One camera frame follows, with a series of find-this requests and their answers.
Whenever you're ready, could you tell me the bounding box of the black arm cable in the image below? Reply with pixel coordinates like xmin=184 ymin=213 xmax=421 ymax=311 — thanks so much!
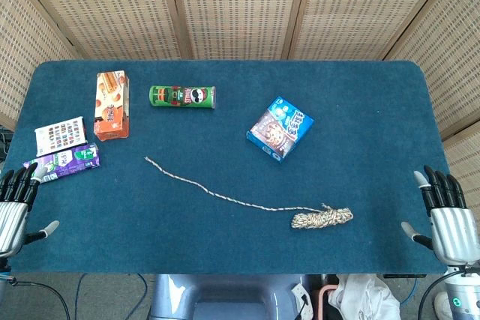
xmin=421 ymin=269 xmax=451 ymax=320
xmin=7 ymin=277 xmax=72 ymax=320

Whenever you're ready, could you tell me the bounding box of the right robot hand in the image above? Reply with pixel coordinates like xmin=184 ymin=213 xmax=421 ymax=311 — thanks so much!
xmin=400 ymin=164 xmax=480 ymax=265

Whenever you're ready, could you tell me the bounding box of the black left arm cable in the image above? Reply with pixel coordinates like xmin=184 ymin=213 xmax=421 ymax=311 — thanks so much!
xmin=7 ymin=277 xmax=72 ymax=320

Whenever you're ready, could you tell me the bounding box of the blue felt table cloth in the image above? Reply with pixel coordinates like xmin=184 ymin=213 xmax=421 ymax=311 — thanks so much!
xmin=0 ymin=59 xmax=453 ymax=276

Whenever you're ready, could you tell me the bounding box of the blue cookie box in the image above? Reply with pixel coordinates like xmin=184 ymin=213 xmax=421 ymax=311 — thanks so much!
xmin=245 ymin=95 xmax=315 ymax=164

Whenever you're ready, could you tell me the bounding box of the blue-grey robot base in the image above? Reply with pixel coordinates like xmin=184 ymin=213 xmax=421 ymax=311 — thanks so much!
xmin=149 ymin=274 xmax=312 ymax=320

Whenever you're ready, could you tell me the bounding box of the beige braided rope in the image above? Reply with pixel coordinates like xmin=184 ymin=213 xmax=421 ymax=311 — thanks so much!
xmin=144 ymin=156 xmax=354 ymax=230

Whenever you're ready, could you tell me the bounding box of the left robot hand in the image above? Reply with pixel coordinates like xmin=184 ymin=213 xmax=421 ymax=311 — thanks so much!
xmin=0 ymin=162 xmax=60 ymax=259

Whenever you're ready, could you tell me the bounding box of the white crumpled cloth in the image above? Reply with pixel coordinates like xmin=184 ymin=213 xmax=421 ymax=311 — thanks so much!
xmin=328 ymin=274 xmax=401 ymax=320

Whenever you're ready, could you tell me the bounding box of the pink stool frame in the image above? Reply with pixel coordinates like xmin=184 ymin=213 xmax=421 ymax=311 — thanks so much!
xmin=318 ymin=284 xmax=341 ymax=320

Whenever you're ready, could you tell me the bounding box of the blue floor cable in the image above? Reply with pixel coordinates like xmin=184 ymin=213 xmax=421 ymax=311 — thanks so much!
xmin=73 ymin=274 xmax=148 ymax=320

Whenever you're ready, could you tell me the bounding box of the white box with colourful squares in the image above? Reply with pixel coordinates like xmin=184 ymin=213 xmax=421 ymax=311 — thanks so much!
xmin=34 ymin=116 xmax=87 ymax=158

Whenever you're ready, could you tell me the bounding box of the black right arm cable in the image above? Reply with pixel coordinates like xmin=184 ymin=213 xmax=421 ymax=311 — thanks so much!
xmin=421 ymin=269 xmax=451 ymax=320

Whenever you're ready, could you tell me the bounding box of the orange biscuit box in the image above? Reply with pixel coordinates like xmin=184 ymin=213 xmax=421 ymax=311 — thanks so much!
xmin=93 ymin=70 xmax=131 ymax=142

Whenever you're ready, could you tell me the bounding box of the woven bamboo screen panel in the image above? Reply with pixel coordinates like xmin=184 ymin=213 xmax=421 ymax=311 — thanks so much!
xmin=384 ymin=0 xmax=480 ymax=139
xmin=0 ymin=0 xmax=82 ymax=130
xmin=164 ymin=0 xmax=312 ymax=61
xmin=288 ymin=0 xmax=458 ymax=61
xmin=9 ymin=0 xmax=194 ymax=61
xmin=442 ymin=121 xmax=480 ymax=220

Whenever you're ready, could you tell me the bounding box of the green Pringles can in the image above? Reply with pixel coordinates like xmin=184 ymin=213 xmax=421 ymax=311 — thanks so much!
xmin=148 ymin=85 xmax=218 ymax=109

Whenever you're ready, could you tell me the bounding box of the purple snack box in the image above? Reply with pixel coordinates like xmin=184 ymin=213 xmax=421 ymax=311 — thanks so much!
xmin=22 ymin=142 xmax=101 ymax=185

